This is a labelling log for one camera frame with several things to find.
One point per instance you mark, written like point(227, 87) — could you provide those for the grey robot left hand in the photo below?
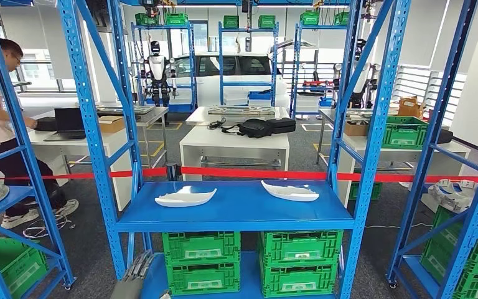
point(129, 284)

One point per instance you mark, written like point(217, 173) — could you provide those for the white curved plastic part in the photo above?
point(185, 200)
point(290, 193)

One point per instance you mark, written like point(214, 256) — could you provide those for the blue steel shelf rack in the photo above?
point(160, 27)
point(433, 144)
point(247, 83)
point(239, 210)
point(20, 194)
point(295, 70)

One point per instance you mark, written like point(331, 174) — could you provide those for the grey part tray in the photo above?
point(243, 110)
point(140, 110)

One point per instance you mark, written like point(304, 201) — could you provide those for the red plastic part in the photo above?
point(317, 83)

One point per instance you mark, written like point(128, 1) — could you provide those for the black stool chrome base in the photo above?
point(47, 229)

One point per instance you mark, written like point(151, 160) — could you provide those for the white desk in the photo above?
point(115, 185)

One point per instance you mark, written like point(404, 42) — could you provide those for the black laptop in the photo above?
point(69, 121)

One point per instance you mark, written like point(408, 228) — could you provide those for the red barrier belt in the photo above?
point(263, 173)

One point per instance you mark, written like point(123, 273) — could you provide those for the white table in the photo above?
point(404, 159)
point(230, 138)

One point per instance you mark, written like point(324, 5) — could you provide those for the black equipment case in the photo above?
point(45, 124)

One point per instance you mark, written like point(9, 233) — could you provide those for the black backpack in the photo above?
point(255, 128)

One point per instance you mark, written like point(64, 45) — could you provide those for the white car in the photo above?
point(208, 88)

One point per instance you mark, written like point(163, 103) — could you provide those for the black zip case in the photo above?
point(281, 125)

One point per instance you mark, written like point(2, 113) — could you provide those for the black and white humanoid robot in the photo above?
point(364, 80)
point(156, 66)

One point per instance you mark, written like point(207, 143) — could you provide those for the blue storage bin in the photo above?
point(259, 95)
point(325, 102)

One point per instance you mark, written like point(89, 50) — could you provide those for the black hanging display screen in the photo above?
point(101, 14)

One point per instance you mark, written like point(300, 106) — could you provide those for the brown cardboard box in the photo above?
point(410, 108)

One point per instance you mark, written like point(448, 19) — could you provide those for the black pouch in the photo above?
point(449, 137)

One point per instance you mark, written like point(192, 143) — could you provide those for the black stanchion post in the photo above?
point(173, 172)

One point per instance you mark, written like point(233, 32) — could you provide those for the white slatted wall panel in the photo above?
point(416, 82)

